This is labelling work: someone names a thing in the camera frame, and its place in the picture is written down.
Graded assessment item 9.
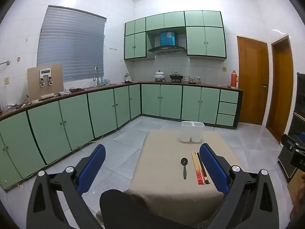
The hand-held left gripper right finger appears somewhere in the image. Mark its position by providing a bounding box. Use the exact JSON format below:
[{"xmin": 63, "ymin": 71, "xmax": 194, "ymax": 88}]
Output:
[{"xmin": 199, "ymin": 143, "xmax": 286, "ymax": 229}]

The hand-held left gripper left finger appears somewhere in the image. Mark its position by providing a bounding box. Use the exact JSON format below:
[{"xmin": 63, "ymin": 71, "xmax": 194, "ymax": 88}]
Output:
[{"xmin": 26, "ymin": 144, "xmax": 106, "ymax": 229}]

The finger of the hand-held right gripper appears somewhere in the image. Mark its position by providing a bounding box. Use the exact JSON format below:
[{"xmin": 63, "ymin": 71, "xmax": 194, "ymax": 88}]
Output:
[{"xmin": 281, "ymin": 134, "xmax": 305, "ymax": 153}]

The bundle of chopsticks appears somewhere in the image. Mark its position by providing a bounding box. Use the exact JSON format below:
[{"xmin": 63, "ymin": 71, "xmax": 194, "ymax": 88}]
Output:
[{"xmin": 198, "ymin": 152, "xmax": 210, "ymax": 184}]

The black chopstick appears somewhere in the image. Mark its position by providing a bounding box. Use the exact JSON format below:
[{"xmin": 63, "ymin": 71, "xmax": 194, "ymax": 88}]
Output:
[{"xmin": 197, "ymin": 152, "xmax": 208, "ymax": 184}]

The red-ended bamboo chopstick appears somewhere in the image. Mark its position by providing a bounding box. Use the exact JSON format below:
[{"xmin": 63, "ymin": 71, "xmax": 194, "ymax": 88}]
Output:
[
  {"xmin": 193, "ymin": 153, "xmax": 201, "ymax": 185},
  {"xmin": 192, "ymin": 153, "xmax": 200, "ymax": 185},
  {"xmin": 194, "ymin": 153, "xmax": 203, "ymax": 185}
]

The black spoon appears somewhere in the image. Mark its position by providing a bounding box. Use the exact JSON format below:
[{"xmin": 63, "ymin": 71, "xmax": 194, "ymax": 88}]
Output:
[{"xmin": 181, "ymin": 158, "xmax": 188, "ymax": 180}]

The white plastic utensil holder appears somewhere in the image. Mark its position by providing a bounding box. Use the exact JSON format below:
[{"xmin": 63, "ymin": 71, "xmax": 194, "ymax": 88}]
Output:
[{"xmin": 180, "ymin": 121, "xmax": 205, "ymax": 143}]

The person's right hand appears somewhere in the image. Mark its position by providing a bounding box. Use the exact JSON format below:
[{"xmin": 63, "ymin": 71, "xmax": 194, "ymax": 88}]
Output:
[{"xmin": 289, "ymin": 172, "xmax": 305, "ymax": 221}]

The black floor box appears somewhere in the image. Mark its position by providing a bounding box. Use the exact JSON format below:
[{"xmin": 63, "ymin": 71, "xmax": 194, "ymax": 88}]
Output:
[{"xmin": 278, "ymin": 145, "xmax": 298, "ymax": 182}]

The black glass-front cabinet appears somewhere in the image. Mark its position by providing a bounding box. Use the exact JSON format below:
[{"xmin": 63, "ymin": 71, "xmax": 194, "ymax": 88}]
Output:
[{"xmin": 288, "ymin": 72, "xmax": 305, "ymax": 137}]

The table with beige cloth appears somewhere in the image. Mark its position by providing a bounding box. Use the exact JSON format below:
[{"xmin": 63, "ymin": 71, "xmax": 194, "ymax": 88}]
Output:
[{"xmin": 95, "ymin": 129, "xmax": 248, "ymax": 228}]

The green base cabinet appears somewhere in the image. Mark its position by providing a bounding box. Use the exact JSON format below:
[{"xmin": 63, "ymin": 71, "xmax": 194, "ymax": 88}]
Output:
[{"xmin": 0, "ymin": 82, "xmax": 243, "ymax": 191}]

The plain wooden door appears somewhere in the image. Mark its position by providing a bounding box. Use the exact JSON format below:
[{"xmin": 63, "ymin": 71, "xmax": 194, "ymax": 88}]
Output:
[{"xmin": 266, "ymin": 35, "xmax": 294, "ymax": 144}]

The metal faucet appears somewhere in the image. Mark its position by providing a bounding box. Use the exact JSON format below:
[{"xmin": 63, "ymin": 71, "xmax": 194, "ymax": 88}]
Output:
[{"xmin": 93, "ymin": 66, "xmax": 100, "ymax": 87}]

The cardboard panel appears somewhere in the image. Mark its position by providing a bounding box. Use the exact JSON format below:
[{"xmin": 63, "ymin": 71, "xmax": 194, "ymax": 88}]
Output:
[{"xmin": 27, "ymin": 64, "xmax": 64, "ymax": 101}]

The white device on cardboard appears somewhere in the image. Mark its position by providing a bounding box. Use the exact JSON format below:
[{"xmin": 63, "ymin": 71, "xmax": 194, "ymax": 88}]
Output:
[{"xmin": 38, "ymin": 69, "xmax": 53, "ymax": 86}]

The grey window blind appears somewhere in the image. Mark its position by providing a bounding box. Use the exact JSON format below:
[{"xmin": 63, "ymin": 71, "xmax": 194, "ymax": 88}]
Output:
[{"xmin": 37, "ymin": 5, "xmax": 107, "ymax": 83}]

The black range hood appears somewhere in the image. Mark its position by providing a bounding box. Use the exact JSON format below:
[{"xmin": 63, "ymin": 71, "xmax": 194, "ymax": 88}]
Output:
[{"xmin": 147, "ymin": 45, "xmax": 187, "ymax": 55}]

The blue-filmed hood chimney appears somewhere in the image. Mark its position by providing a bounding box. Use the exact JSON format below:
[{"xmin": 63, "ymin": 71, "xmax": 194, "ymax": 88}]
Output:
[{"xmin": 160, "ymin": 31, "xmax": 178, "ymax": 46}]

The wooden door with handle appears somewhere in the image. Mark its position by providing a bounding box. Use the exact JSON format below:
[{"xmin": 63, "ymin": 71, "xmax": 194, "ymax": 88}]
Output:
[{"xmin": 237, "ymin": 36, "xmax": 270, "ymax": 125}]

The green wall cabinet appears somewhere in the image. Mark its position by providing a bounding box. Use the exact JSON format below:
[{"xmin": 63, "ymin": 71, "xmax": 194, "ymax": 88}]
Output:
[{"xmin": 124, "ymin": 11, "xmax": 227, "ymax": 61}]

